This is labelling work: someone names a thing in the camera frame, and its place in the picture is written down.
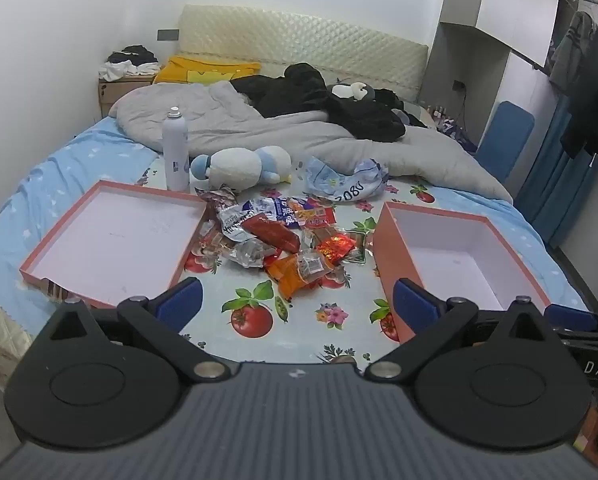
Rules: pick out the hanging black garment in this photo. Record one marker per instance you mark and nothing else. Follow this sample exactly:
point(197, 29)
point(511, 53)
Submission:
point(596, 100)

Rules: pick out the cardboard box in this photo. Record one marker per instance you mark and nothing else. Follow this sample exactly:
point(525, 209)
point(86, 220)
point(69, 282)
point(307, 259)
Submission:
point(116, 92)

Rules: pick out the blue chair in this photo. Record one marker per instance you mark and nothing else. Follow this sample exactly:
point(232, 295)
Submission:
point(504, 140)

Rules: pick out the white cabinet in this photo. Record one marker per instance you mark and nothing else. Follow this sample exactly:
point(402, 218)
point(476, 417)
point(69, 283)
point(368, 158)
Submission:
point(484, 35)

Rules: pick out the cream quilted headboard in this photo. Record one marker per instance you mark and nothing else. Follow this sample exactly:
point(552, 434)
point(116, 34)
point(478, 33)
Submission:
point(299, 40)

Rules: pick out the grey duvet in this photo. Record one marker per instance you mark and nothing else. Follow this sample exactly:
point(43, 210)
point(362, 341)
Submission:
point(219, 115)

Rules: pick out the dark grey clothing heap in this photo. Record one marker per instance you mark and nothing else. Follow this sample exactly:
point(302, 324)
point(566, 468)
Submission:
point(404, 110)

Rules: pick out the deep pink box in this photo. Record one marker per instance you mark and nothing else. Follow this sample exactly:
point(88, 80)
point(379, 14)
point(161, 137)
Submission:
point(459, 255)

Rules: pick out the hanging grey jacket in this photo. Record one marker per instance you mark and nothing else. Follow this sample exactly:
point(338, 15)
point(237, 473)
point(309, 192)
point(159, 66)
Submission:
point(571, 50)

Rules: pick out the floral tablecloth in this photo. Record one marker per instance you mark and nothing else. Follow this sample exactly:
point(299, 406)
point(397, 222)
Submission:
point(304, 327)

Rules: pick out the brown glossy snack bag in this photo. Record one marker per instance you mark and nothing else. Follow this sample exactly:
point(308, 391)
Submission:
point(216, 202)

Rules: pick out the pile of snack packets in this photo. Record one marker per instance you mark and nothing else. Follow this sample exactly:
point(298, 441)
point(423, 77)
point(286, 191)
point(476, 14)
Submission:
point(284, 237)

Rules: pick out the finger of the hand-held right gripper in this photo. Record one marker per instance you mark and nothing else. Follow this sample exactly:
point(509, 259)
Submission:
point(571, 317)

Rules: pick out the patterned dark blue cloth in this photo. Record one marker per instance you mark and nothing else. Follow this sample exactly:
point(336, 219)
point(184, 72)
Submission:
point(456, 135)

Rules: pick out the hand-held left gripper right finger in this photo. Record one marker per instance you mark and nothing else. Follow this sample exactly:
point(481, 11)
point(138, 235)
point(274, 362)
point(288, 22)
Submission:
point(417, 305)

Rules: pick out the heap of black white clothes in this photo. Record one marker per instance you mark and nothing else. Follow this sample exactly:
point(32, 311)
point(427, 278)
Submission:
point(129, 62)

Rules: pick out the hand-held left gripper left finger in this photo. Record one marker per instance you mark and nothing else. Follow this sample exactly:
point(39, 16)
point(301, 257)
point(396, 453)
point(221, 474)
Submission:
point(180, 301)

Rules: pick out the crumpled blue plastic bag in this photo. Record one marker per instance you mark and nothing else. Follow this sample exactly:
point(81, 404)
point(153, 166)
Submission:
point(339, 180)

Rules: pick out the white spray bottle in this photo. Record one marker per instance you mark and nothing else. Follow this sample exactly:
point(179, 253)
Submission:
point(175, 150)

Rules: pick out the blue curtain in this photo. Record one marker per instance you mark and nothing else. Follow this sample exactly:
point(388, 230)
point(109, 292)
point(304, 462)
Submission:
point(554, 175)

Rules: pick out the light blue bedsheet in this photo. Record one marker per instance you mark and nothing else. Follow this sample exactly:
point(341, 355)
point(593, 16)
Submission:
point(54, 170)

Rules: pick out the white and blue plush toy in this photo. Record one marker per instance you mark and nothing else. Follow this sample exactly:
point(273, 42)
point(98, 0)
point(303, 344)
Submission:
point(234, 165)

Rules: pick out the white silver snack bag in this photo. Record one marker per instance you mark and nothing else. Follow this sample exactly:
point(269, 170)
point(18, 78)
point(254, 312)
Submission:
point(236, 225)

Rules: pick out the black wall socket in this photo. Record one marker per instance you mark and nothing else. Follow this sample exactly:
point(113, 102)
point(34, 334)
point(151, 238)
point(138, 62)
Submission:
point(459, 85)

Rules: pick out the black clothing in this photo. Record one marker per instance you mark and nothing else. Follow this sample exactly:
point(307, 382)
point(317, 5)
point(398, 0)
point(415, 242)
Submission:
point(299, 90)

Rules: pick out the yellow blanket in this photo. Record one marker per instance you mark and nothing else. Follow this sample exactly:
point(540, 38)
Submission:
point(194, 71)

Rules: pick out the group of small bottles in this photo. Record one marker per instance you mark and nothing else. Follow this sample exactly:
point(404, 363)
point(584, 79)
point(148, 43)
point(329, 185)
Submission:
point(439, 111)

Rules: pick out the grey wall outlet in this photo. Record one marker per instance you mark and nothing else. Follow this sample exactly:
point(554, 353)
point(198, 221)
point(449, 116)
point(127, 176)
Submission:
point(168, 35)

